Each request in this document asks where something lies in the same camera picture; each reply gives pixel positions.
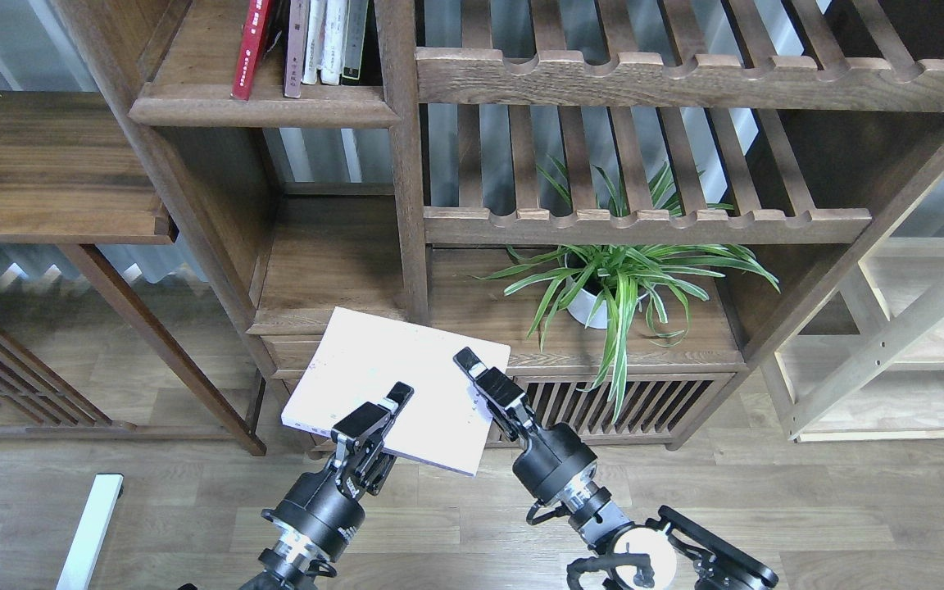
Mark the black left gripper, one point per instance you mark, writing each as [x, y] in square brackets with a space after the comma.
[324, 507]

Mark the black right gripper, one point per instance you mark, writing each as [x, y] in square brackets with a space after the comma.
[555, 465]

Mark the white paperback book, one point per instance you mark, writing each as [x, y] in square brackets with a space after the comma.
[361, 356]

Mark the maroon book white characters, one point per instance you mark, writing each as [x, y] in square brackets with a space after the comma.
[296, 37]

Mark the red hardcover book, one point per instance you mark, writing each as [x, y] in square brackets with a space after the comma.
[259, 27]

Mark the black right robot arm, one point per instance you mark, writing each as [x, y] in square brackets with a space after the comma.
[644, 556]

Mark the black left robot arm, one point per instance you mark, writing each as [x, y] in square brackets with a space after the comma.
[292, 568]

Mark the light wooden shelf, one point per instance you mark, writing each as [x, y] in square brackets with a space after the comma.
[885, 381]

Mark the white plant pot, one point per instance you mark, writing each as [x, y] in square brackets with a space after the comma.
[587, 310]

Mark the green spider plant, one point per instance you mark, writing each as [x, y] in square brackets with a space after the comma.
[626, 280]

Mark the dark wooden bookshelf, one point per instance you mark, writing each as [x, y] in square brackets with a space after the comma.
[801, 131]

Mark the white upright book middle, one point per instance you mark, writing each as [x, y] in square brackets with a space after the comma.
[332, 55]

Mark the white upright book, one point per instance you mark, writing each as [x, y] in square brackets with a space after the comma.
[315, 38]
[332, 55]

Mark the white metal bar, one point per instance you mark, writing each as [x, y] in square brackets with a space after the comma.
[92, 529]

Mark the dark green upright book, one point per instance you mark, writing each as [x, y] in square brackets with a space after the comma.
[354, 41]

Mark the white upright book left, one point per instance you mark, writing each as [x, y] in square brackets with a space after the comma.
[315, 38]

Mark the dark wooden side table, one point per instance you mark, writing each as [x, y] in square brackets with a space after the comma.
[69, 178]

